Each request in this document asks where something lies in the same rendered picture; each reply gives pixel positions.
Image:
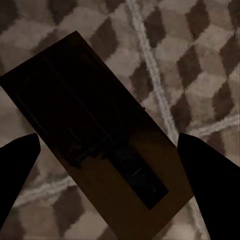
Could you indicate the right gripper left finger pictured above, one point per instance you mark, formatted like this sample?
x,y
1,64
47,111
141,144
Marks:
x,y
16,161

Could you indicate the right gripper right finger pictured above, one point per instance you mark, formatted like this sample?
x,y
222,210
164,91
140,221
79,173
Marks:
x,y
215,182

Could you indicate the mousetrap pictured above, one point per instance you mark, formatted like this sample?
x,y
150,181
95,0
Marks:
x,y
123,162

